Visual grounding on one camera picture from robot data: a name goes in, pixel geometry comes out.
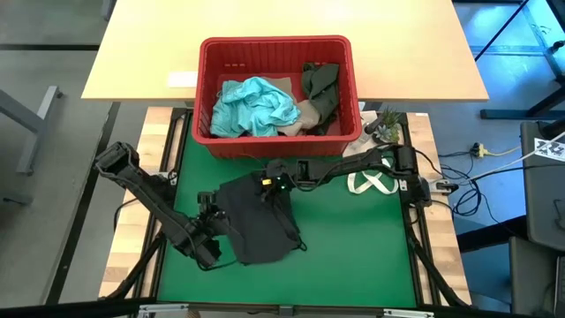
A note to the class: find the small potted succulent plant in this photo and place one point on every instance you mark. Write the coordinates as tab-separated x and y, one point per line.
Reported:
388	130

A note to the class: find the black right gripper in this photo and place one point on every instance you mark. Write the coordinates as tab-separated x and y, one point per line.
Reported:
287	174

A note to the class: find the beige garment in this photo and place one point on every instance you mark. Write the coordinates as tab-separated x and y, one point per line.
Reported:
304	119

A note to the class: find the red plastic laundry bin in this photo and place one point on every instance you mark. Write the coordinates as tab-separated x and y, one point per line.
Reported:
273	148

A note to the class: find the teal shorts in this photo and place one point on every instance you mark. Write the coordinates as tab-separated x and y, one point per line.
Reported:
251	110

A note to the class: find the light wooden side board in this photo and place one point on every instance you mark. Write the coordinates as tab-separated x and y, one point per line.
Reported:
424	132
150	128

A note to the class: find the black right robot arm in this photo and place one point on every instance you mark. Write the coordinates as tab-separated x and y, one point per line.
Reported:
353	165

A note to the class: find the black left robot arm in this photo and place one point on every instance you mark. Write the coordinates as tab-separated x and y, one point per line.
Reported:
145	190

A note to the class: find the white fiducial marker tag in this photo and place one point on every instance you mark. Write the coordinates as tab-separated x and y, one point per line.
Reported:
549	148

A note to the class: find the dark green garment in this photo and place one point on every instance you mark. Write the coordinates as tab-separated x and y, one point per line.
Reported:
322	88

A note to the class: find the yellow power plug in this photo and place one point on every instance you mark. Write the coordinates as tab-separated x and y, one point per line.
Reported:
479	151

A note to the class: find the black equipment cart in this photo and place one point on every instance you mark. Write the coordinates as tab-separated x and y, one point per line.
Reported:
543	199

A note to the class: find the green work mat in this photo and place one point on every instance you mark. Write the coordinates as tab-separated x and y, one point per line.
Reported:
404	132

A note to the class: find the dark desk foot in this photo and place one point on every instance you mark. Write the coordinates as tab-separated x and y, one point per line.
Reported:
521	112

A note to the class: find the cream canvas tote bag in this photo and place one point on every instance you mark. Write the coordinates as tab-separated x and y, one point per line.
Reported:
371	183

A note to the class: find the clear spray bottle black cap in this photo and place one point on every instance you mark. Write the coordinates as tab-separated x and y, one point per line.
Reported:
373	126

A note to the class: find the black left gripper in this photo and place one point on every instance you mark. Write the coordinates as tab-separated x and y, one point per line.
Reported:
207	247

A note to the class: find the dark grey shorts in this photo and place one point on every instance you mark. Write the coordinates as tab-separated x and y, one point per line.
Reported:
260	225

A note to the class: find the grey desk leg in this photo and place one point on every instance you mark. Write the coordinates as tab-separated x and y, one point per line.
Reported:
31	119

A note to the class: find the white paper label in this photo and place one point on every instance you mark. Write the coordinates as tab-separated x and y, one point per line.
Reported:
182	79

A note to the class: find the light wooden desk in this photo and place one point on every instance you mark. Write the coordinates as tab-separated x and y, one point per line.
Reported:
287	17

